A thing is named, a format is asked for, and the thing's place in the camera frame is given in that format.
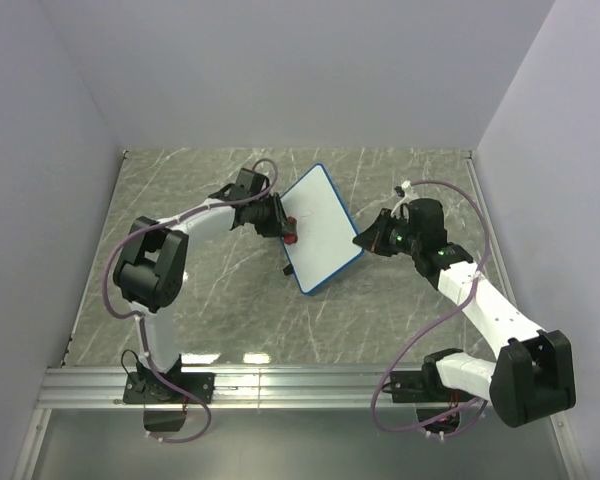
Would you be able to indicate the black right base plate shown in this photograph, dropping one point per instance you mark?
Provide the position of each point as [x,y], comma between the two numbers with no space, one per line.
[412,386]

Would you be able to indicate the aluminium mounting rail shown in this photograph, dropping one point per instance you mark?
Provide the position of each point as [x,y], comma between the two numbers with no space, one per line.
[318,386]

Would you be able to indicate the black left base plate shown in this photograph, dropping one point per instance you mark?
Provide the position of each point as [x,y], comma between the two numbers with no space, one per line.
[150,391]

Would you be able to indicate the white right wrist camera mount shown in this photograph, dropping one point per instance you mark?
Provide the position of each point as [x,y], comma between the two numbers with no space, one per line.
[406,193]

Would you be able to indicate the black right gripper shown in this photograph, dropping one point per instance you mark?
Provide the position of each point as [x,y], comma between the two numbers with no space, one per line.
[373,238]

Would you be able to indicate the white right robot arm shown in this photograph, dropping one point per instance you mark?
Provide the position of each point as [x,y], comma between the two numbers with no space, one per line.
[532,375]

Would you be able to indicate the blue framed whiteboard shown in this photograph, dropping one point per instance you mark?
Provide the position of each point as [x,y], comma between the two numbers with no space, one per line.
[325,230]

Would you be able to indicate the red bone-shaped eraser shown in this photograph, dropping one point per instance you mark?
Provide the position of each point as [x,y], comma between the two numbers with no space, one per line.
[291,236]

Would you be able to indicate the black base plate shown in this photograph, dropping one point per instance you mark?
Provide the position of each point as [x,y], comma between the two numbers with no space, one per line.
[150,391]
[412,386]

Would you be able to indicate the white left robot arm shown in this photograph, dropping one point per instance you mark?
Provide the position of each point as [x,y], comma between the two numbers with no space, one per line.
[148,266]

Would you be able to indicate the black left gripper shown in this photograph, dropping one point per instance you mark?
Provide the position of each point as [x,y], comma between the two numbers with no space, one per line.
[279,226]

